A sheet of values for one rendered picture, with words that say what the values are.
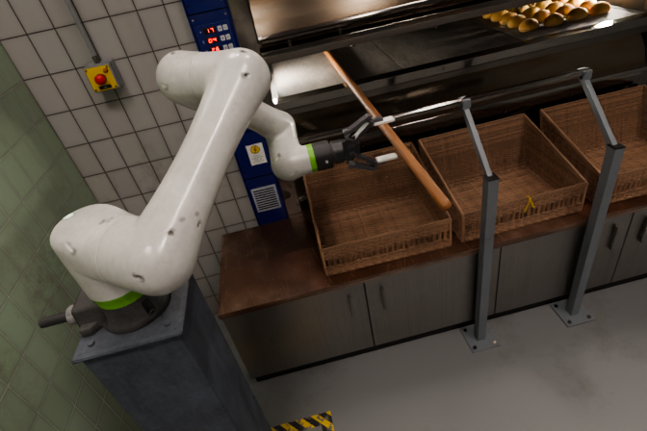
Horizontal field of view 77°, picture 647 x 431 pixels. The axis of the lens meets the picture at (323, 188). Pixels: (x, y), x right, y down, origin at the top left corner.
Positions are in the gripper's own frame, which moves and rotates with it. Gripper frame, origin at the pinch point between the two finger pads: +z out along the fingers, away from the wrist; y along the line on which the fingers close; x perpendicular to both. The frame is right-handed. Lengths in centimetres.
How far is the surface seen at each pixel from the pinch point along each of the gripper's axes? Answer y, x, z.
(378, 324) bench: 94, -2, -13
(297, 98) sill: 1, -57, -24
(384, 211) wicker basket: 60, -38, 5
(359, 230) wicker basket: 60, -30, -10
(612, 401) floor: 119, 45, 69
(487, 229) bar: 47, 4, 33
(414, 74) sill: 3, -56, 29
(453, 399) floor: 119, 27, 9
